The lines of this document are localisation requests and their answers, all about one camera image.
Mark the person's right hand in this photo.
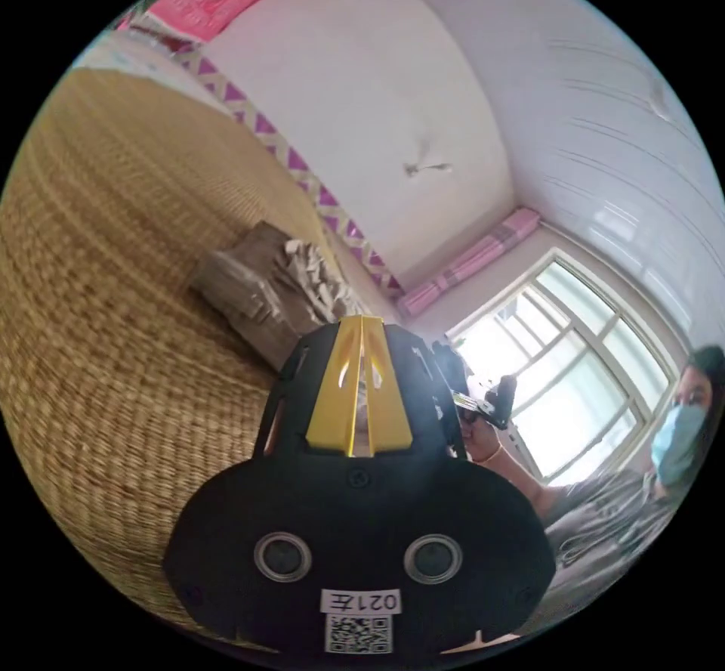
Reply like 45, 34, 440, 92
461, 420, 504, 465

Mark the person's right forearm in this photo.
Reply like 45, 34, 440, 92
473, 445, 569, 530

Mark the window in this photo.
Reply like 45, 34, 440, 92
446, 247, 690, 486

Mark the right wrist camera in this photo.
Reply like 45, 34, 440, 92
486, 373, 519, 431

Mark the pile of clothes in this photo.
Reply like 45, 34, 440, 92
187, 221, 363, 373

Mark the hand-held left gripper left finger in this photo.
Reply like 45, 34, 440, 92
305, 314, 364, 454

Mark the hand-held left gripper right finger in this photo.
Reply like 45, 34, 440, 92
359, 314, 413, 455

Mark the person's body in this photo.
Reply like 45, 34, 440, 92
541, 344, 725, 635

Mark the bed with woven mat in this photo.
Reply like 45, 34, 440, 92
0, 67, 400, 652

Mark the pink striped curtain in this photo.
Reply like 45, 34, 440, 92
395, 207, 542, 319

